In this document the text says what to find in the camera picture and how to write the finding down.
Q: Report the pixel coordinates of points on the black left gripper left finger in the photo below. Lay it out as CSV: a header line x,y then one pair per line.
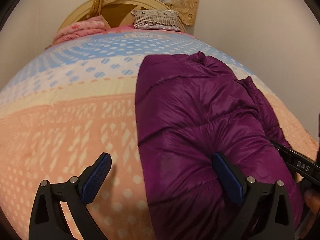
x,y
47,219

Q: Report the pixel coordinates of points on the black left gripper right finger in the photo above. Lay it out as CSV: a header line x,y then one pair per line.
x,y
262,211

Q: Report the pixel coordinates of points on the purple puffer jacket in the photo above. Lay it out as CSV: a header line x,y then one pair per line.
x,y
188,107

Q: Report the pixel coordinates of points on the person's right hand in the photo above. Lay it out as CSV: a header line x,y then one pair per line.
x,y
312,200

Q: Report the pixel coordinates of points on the pastel patterned bed cover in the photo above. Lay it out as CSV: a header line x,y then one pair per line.
x,y
74,102

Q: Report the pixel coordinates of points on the pink folded blanket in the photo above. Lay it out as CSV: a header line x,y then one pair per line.
x,y
80,29

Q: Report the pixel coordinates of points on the striped floral pillow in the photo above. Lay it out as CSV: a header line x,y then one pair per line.
x,y
156,20

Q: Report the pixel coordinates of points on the beige round wooden headboard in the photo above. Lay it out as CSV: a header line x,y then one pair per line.
x,y
116,14

